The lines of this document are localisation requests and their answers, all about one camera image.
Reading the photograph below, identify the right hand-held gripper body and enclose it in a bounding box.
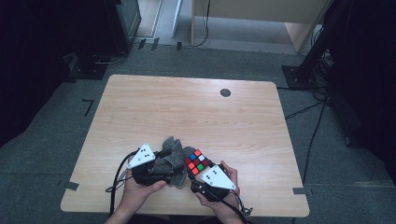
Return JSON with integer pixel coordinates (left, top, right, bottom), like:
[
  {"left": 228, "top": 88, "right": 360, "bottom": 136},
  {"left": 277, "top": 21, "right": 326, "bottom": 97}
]
[{"left": 190, "top": 164, "right": 237, "bottom": 203}]

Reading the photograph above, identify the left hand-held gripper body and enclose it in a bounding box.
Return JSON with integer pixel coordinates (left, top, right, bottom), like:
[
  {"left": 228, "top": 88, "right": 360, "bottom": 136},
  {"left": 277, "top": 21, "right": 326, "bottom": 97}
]
[{"left": 126, "top": 143, "right": 174, "bottom": 188}]

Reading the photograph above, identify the grey cloth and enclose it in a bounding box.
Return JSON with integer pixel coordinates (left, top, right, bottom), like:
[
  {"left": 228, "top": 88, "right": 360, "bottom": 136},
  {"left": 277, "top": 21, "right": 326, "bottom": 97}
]
[{"left": 152, "top": 135, "right": 197, "bottom": 189}]

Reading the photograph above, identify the multicoloured puzzle cube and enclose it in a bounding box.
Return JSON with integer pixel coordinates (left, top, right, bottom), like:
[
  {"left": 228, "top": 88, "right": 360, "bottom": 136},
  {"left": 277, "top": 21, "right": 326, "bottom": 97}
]
[{"left": 184, "top": 148, "right": 210, "bottom": 177}]

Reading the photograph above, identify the person's right hand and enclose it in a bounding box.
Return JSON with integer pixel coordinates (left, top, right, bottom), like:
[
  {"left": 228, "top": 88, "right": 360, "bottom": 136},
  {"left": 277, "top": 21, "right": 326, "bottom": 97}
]
[{"left": 194, "top": 161, "right": 241, "bottom": 219}]

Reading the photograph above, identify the person's left hand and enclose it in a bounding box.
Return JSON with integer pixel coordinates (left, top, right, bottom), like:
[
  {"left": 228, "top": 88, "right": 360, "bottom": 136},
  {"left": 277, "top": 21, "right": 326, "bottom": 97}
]
[{"left": 119, "top": 169, "right": 168, "bottom": 215}]

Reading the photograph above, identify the person's lap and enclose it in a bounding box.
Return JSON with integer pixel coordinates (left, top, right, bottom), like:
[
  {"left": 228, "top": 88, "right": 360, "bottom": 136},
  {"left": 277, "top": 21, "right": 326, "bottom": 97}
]
[{"left": 129, "top": 215, "right": 220, "bottom": 224}]

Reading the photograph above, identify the black angled floor tape mark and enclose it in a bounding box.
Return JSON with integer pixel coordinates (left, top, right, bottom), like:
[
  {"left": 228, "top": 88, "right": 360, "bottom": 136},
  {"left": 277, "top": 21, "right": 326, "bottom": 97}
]
[{"left": 81, "top": 98, "right": 95, "bottom": 118}]

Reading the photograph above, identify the black cabinet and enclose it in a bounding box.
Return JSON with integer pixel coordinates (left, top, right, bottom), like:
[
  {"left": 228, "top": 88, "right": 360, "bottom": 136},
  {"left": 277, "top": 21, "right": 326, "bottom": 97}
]
[{"left": 74, "top": 0, "right": 143, "bottom": 63}]

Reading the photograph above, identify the dark curtain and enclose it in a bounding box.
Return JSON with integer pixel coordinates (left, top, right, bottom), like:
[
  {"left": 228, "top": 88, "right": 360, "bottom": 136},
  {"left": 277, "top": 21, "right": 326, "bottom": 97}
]
[
  {"left": 0, "top": 0, "right": 80, "bottom": 147},
  {"left": 323, "top": 0, "right": 396, "bottom": 188}
]

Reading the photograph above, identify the black metal stand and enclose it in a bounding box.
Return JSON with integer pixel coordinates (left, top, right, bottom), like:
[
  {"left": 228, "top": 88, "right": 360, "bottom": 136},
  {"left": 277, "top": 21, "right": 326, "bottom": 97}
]
[{"left": 281, "top": 0, "right": 354, "bottom": 91}]

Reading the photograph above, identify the light wooden desk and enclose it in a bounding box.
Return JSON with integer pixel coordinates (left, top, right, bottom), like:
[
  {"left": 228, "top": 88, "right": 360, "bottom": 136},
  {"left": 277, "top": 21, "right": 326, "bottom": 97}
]
[{"left": 190, "top": 0, "right": 332, "bottom": 54}]

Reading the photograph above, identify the right hand-held gripper cable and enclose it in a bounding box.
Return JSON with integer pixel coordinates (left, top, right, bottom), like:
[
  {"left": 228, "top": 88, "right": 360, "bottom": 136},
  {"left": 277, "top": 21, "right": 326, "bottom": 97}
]
[{"left": 202, "top": 186, "right": 254, "bottom": 224}]

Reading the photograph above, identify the hand-held gripper cable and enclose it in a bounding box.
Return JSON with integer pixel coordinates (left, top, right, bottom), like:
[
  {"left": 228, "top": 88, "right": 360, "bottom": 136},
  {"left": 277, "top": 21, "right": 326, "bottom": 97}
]
[
  {"left": 105, "top": 149, "right": 140, "bottom": 218},
  {"left": 202, "top": 186, "right": 254, "bottom": 224}
]

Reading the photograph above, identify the left hand-held gripper cable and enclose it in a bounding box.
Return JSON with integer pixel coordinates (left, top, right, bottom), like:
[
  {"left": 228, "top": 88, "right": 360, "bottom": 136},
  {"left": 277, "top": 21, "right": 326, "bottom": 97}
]
[{"left": 105, "top": 149, "right": 140, "bottom": 218}]

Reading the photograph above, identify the looped black cable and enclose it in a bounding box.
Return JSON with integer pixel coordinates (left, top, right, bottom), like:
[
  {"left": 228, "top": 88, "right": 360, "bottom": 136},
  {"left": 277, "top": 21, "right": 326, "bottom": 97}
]
[{"left": 92, "top": 50, "right": 129, "bottom": 65}]

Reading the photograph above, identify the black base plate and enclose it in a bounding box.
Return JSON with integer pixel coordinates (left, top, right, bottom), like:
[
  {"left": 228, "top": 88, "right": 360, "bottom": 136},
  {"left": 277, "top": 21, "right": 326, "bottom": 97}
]
[{"left": 68, "top": 59, "right": 109, "bottom": 81}]

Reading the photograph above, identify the black floor cable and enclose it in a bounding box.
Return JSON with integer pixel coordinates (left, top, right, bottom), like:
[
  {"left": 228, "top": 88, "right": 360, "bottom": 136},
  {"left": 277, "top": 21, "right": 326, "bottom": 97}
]
[
  {"left": 284, "top": 99, "right": 326, "bottom": 121},
  {"left": 302, "top": 101, "right": 328, "bottom": 186}
]

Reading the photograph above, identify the hanging black cable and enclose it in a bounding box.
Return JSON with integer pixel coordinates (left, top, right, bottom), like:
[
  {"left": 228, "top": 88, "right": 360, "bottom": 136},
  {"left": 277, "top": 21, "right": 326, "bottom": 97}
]
[{"left": 183, "top": 0, "right": 212, "bottom": 49}]

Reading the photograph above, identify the tangled cable bundle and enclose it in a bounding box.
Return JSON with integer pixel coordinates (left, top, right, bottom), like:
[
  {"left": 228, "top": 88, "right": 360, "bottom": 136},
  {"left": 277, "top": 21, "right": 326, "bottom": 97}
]
[{"left": 309, "top": 49, "right": 334, "bottom": 91}]

